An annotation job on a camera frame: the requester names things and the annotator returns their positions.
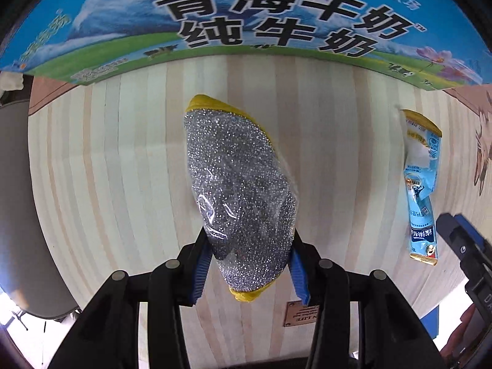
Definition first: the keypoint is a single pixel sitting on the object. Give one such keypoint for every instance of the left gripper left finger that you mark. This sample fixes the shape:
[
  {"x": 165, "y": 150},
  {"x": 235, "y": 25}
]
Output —
[{"x": 175, "y": 284}]

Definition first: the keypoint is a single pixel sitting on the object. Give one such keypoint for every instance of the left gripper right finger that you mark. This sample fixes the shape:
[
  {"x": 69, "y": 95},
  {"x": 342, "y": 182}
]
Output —
[{"x": 320, "y": 282}]

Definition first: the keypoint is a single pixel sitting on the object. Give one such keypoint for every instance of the silver yellow scrub sponge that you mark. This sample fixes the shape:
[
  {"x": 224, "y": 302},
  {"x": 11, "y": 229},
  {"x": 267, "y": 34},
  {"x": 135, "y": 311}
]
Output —
[{"x": 244, "y": 194}]

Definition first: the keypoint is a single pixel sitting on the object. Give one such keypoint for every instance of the light blue snack stick packet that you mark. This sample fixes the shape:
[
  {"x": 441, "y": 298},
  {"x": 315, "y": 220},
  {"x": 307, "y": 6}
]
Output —
[{"x": 422, "y": 145}]

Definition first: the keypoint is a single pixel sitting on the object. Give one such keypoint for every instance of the grey round cushion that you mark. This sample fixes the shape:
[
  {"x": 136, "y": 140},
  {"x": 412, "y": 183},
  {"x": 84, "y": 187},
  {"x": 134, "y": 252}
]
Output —
[{"x": 29, "y": 275}]

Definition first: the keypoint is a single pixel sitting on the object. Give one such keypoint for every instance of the milk carton cardboard box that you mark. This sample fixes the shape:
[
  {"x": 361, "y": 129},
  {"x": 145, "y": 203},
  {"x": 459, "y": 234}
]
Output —
[{"x": 428, "y": 43}]

